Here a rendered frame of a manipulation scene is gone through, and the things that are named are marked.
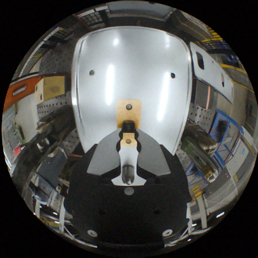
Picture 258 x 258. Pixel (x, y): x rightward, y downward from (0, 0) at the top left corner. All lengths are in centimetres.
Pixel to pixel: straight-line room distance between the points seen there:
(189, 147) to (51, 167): 82
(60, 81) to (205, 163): 30
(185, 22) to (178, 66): 13
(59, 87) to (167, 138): 22
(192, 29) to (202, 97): 18
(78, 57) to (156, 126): 19
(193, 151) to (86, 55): 28
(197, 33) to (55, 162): 98
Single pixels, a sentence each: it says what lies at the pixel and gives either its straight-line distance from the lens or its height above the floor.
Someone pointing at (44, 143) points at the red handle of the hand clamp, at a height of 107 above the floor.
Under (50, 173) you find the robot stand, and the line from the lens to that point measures 76.
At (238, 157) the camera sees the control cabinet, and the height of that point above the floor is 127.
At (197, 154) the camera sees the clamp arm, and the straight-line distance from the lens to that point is 21.
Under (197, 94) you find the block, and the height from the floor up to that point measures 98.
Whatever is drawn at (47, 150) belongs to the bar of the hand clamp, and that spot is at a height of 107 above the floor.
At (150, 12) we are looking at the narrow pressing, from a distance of 24.
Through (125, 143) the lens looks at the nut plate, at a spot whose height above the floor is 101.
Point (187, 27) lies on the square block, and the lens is 23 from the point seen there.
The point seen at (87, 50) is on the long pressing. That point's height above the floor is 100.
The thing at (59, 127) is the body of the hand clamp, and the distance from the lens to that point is 18.
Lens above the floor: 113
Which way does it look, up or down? 62 degrees down
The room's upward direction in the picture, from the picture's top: 178 degrees clockwise
